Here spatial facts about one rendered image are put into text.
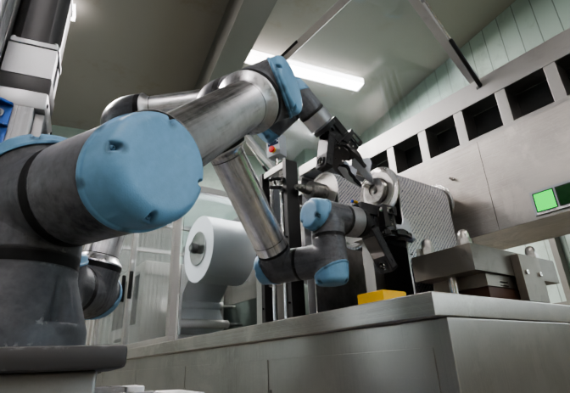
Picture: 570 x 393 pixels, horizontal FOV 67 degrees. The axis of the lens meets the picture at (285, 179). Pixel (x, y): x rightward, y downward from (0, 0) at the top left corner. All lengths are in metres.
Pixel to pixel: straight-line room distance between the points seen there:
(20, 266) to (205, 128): 0.25
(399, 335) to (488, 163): 0.78
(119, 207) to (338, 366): 0.65
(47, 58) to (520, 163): 1.24
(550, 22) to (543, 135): 2.27
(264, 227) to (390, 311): 0.31
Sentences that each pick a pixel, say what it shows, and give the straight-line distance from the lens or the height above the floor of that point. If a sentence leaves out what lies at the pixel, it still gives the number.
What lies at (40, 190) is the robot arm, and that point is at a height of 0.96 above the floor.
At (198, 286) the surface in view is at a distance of 1.94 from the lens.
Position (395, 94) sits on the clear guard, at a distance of 1.73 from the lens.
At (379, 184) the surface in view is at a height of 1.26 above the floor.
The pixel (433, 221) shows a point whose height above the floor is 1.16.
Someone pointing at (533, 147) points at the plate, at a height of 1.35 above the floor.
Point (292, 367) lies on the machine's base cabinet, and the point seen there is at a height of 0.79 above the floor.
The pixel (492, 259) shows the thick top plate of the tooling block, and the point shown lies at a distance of 1.10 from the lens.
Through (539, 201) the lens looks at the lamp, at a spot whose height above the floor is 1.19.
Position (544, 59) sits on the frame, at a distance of 1.52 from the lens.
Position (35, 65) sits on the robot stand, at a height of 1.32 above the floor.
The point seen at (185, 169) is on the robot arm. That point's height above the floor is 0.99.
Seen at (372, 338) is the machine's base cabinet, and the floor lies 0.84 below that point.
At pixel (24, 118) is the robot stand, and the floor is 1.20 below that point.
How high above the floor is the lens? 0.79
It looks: 24 degrees up
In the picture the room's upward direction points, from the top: 3 degrees counter-clockwise
